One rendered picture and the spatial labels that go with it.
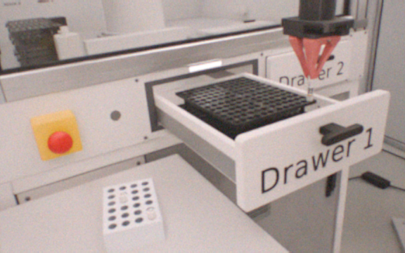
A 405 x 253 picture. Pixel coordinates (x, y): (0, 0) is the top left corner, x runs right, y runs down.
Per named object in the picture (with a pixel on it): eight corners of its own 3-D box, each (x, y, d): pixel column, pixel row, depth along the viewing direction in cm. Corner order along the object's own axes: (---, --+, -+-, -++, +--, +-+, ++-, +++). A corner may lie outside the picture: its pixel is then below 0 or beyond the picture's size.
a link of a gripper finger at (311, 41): (309, 85, 55) (313, 26, 51) (279, 76, 60) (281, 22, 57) (337, 78, 58) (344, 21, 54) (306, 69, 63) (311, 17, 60)
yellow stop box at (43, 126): (84, 152, 61) (75, 115, 58) (42, 164, 58) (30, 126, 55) (79, 142, 65) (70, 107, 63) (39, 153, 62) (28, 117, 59)
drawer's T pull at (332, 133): (363, 133, 47) (365, 124, 46) (326, 148, 44) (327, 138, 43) (342, 125, 50) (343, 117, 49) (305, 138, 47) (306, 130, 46)
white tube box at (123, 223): (165, 241, 50) (162, 221, 48) (107, 255, 48) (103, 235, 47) (154, 195, 61) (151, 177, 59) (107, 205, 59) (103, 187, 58)
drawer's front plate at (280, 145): (381, 152, 58) (391, 91, 53) (244, 213, 45) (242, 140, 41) (372, 147, 59) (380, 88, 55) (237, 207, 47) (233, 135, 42)
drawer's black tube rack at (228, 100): (314, 132, 62) (316, 99, 60) (236, 160, 55) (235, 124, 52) (243, 102, 80) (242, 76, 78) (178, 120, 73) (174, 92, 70)
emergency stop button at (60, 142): (76, 151, 58) (70, 131, 57) (51, 158, 56) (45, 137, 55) (72, 145, 61) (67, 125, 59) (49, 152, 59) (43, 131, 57)
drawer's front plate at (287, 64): (348, 79, 97) (352, 40, 93) (270, 101, 85) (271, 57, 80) (343, 77, 99) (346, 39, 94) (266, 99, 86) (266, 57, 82)
